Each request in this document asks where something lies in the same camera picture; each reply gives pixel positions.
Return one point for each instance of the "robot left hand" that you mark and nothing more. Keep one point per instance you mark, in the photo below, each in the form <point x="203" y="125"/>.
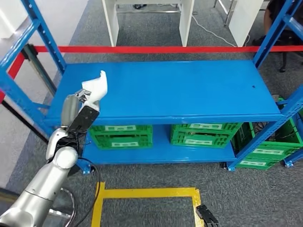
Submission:
<point x="69" y="109"/>

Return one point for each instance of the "white plastic part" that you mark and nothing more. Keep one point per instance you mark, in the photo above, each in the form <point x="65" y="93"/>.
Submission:
<point x="96" y="87"/>

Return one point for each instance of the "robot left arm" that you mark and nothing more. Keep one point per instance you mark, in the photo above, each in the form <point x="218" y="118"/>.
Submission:
<point x="42" y="188"/>

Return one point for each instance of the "green plastic crate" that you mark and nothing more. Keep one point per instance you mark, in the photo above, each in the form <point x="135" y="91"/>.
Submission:
<point x="232" y="128"/>
<point x="291" y="147"/>
<point x="144" y="130"/>
<point x="99" y="142"/>
<point x="177" y="141"/>
<point x="267" y="165"/>

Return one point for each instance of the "chrome stanchion base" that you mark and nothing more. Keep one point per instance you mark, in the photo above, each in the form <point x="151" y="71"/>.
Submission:
<point x="72" y="206"/>

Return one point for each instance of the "white desk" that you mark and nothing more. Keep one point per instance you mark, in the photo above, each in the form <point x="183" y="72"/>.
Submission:
<point x="186" y="25"/>
<point x="243" y="22"/>

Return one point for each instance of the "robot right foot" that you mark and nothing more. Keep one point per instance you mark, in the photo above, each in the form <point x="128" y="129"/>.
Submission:
<point x="207" y="216"/>

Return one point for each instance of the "person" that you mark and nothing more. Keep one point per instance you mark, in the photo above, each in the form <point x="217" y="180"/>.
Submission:
<point x="268" y="15"/>

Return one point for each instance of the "black office chair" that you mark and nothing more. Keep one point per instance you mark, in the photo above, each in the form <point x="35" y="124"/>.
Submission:
<point x="282" y="69"/>

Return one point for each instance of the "grey stanchion post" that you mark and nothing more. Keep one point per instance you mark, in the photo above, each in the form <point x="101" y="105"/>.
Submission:
<point x="42" y="73"/>

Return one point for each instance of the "metal table frame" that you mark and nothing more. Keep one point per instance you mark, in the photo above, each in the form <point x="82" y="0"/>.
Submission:
<point x="229" y="12"/>

